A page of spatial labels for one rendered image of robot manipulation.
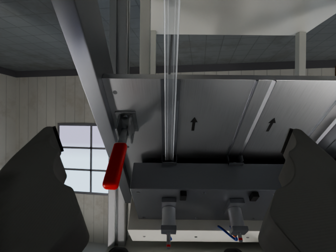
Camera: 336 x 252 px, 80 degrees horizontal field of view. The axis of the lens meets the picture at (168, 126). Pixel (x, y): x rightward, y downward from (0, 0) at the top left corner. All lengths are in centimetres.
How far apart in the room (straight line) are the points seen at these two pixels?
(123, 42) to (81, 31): 30
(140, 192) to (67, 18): 25
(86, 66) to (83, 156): 391
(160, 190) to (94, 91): 18
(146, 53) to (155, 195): 43
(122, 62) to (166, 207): 33
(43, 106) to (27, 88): 51
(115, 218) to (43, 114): 415
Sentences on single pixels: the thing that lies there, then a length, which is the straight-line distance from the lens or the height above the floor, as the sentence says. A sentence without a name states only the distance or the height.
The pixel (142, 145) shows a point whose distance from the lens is 33.
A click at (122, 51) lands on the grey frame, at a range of 51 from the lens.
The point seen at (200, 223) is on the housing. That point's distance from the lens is 45.
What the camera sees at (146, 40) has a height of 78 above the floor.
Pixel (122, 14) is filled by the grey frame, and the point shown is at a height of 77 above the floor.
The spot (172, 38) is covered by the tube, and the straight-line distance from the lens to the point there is 20.
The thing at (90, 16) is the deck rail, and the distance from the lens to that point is 24.
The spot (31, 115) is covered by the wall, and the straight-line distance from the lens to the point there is 478.
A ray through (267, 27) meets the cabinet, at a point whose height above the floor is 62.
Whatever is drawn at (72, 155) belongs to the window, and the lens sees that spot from 424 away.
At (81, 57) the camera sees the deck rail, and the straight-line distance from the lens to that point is 23.
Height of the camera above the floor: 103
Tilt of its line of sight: level
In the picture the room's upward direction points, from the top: 179 degrees counter-clockwise
